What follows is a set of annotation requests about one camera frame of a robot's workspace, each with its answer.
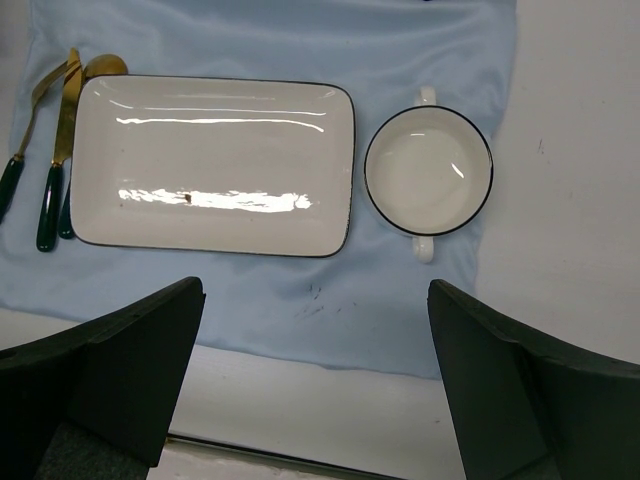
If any gold fork green handle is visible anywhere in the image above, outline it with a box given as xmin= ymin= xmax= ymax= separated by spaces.
xmin=0 ymin=58 xmax=71 ymax=224

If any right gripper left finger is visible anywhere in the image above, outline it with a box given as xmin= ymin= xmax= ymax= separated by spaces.
xmin=1 ymin=277 xmax=206 ymax=479

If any gold spoon green handle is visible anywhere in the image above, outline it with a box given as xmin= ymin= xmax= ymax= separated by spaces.
xmin=57 ymin=54 xmax=128 ymax=239

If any white bowl with handles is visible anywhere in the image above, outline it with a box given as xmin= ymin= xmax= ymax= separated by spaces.
xmin=362 ymin=86 xmax=494 ymax=264

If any gold knife green handle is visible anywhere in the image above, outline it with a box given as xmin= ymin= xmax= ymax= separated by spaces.
xmin=36 ymin=47 xmax=83 ymax=252

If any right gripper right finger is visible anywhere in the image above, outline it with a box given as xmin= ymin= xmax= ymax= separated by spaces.
xmin=427 ymin=279 xmax=639 ymax=479

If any white rectangular plate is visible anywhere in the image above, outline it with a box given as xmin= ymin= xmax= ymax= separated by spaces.
xmin=71 ymin=75 xmax=356 ymax=258

